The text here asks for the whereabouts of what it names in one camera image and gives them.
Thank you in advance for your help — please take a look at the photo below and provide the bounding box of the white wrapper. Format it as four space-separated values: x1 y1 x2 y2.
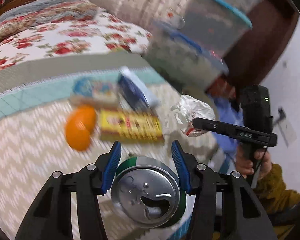
171 94 216 137

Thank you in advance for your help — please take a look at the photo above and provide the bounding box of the green soda can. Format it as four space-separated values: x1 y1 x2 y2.
111 156 187 229

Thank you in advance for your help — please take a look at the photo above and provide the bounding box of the mustard sleeve forearm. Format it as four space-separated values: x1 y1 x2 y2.
254 164 300 214

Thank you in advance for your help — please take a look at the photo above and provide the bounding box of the person right hand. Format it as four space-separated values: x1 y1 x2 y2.
235 145 272 180

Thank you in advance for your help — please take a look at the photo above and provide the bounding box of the blue plastic bag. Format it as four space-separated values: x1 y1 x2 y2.
212 97 243 158

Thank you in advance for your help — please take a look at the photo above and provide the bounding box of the orange snack bag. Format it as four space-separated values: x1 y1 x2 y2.
65 105 97 151

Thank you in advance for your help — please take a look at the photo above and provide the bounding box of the yellow red flat box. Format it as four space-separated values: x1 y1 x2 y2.
98 109 164 143

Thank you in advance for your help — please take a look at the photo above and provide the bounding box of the beige zigzag blanket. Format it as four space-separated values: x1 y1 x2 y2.
0 52 225 239

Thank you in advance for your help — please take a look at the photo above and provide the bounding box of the clear blue-lid storage box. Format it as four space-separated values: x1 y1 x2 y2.
145 21 229 90

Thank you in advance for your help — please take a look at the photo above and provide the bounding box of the teal-lid storage box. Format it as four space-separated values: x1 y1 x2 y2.
181 0 263 57

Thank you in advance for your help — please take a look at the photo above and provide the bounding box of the white blue carton box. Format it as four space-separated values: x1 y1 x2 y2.
117 66 160 111

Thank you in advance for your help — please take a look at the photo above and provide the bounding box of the blue patterned small box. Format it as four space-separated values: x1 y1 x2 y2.
69 77 120 109

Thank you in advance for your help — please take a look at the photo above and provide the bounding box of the floral quilt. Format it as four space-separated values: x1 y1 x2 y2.
0 0 152 71

